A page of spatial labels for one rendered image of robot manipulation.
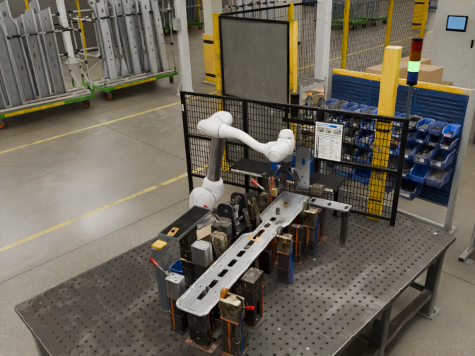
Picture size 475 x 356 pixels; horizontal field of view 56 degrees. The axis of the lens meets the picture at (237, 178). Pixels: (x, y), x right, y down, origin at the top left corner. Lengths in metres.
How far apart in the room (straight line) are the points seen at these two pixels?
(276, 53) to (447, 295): 2.85
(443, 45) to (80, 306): 7.84
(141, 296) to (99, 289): 0.29
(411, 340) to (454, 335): 0.33
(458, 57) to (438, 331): 6.21
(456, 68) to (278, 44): 4.93
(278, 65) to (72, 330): 3.35
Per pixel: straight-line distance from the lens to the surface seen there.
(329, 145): 3.46
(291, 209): 3.11
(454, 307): 4.10
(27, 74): 9.43
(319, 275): 3.01
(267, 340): 2.60
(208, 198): 3.36
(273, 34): 4.95
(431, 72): 7.06
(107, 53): 10.20
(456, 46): 9.18
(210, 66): 10.48
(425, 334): 3.80
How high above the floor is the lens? 2.55
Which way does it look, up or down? 26 degrees down
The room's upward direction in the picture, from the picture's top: 2 degrees counter-clockwise
